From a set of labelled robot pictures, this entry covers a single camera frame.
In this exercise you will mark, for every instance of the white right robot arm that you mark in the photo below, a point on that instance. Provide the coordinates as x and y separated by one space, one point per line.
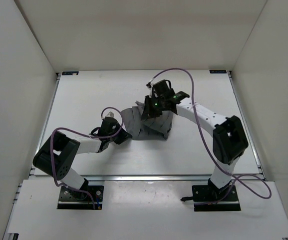
229 138

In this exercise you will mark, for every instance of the blue label sticker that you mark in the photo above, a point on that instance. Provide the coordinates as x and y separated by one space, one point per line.
69 73
217 71

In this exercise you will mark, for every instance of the grey pleated skirt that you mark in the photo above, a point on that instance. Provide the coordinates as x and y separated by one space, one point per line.
151 129

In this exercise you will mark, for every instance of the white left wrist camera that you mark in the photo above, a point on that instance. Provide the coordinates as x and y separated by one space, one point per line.
109 115

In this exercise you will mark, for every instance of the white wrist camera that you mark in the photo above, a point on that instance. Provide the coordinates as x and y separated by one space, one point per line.
150 84
109 115

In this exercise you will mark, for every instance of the blue label sticker left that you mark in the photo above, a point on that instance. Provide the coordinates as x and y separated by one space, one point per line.
69 73

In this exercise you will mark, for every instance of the blue label sticker right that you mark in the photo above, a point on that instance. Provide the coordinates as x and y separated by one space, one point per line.
217 71

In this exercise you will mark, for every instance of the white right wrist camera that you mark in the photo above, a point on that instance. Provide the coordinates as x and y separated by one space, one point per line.
150 84

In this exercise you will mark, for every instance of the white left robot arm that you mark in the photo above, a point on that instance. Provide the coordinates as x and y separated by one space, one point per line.
57 154

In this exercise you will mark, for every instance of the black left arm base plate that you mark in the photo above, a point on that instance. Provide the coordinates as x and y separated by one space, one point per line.
69 199

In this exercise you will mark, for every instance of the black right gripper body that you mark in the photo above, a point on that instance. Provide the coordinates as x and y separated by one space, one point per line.
159 102

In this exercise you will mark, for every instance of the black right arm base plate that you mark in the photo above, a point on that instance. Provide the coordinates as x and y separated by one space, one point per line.
204 201

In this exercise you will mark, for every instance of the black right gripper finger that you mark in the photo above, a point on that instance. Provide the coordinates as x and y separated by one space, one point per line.
148 110
158 112

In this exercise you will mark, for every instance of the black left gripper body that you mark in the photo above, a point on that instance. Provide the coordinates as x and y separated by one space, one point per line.
117 128

